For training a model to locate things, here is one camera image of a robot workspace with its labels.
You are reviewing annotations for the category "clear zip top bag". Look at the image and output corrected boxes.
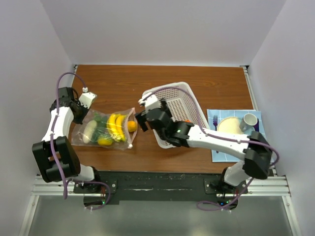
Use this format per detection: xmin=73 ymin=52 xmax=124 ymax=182
xmin=71 ymin=108 xmax=138 ymax=150

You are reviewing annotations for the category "white perforated plastic basket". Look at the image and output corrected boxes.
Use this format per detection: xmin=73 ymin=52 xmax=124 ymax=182
xmin=142 ymin=82 xmax=212 ymax=149

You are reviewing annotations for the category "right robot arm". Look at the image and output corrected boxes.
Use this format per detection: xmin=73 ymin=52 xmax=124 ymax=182
xmin=135 ymin=98 xmax=272 ymax=193

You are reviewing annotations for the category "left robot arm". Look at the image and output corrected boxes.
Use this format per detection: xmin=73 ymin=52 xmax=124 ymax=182
xmin=32 ymin=87 xmax=102 ymax=193

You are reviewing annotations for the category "fake orange fruit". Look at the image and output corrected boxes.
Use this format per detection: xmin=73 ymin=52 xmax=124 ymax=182
xmin=127 ymin=120 xmax=137 ymax=133

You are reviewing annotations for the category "fake corn cob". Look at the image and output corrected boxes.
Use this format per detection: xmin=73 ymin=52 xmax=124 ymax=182
xmin=82 ymin=120 xmax=97 ymax=144

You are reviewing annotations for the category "green fake vegetable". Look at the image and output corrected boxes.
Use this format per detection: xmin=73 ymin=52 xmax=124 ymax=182
xmin=91 ymin=114 xmax=112 ymax=145

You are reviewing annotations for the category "yellow fake lemon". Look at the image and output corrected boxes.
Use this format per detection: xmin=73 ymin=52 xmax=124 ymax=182
xmin=97 ymin=138 xmax=113 ymax=146

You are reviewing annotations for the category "blue checked cloth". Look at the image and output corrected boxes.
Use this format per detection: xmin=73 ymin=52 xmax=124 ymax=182
xmin=207 ymin=109 xmax=266 ymax=162

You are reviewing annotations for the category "purple plastic fork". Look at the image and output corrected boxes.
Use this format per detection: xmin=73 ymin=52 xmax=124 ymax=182
xmin=212 ymin=115 xmax=220 ymax=154

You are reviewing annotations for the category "cream plate with leaf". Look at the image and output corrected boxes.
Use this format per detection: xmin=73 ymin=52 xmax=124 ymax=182
xmin=217 ymin=117 xmax=244 ymax=134

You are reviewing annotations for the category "white mug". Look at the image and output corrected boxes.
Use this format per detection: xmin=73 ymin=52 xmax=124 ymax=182
xmin=239 ymin=113 xmax=258 ymax=131

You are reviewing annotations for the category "purple plastic spoon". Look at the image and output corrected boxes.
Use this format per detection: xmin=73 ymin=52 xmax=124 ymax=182
xmin=254 ymin=119 xmax=259 ymax=132

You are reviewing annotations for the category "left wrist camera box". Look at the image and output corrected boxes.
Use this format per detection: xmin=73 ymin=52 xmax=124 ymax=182
xmin=79 ymin=92 xmax=97 ymax=109

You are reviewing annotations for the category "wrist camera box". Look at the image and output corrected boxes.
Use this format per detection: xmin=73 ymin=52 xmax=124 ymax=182
xmin=138 ymin=95 xmax=161 ymax=112
xmin=79 ymin=92 xmax=97 ymax=109

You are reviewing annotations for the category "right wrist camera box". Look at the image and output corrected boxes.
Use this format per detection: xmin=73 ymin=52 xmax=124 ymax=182
xmin=138 ymin=95 xmax=161 ymax=112

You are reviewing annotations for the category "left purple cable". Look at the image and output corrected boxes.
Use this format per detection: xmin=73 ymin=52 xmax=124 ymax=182
xmin=49 ymin=71 xmax=110 ymax=211

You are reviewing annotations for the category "purple cable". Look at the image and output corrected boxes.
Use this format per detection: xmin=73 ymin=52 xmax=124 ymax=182
xmin=142 ymin=84 xmax=281 ymax=211
xmin=49 ymin=71 xmax=110 ymax=211

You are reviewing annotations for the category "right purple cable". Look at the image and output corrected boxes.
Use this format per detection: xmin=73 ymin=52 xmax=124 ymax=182
xmin=142 ymin=84 xmax=281 ymax=211

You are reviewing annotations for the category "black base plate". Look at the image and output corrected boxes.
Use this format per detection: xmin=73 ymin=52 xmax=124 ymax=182
xmin=73 ymin=171 xmax=246 ymax=205

